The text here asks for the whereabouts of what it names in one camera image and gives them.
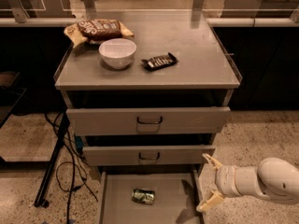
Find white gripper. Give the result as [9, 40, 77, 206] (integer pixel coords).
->
[196, 153, 241, 212]

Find green soda can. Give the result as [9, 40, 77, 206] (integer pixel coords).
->
[132, 189, 155, 205]

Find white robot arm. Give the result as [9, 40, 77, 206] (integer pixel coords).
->
[196, 153, 299, 212]

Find grey middle drawer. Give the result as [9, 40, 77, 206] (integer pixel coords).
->
[83, 145, 216, 166]

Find grey open bottom drawer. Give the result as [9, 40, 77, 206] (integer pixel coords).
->
[95, 171, 206, 224]

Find grey metal drawer cabinet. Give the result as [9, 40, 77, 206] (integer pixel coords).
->
[56, 10, 240, 179]

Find grey top drawer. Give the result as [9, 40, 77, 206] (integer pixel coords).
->
[66, 107, 230, 136]

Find black candy bar wrapper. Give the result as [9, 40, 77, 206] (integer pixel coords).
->
[142, 52, 178, 72]

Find white ceramic bowl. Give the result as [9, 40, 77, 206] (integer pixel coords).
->
[98, 38, 136, 69]

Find brown chip bag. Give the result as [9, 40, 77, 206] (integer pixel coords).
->
[64, 19, 134, 48]

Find black side table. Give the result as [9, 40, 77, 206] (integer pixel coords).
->
[0, 72, 69, 207]

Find white horizontal rail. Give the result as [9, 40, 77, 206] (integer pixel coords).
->
[0, 18, 299, 27]

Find black floor cables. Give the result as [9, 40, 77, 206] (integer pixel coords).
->
[43, 110, 100, 224]

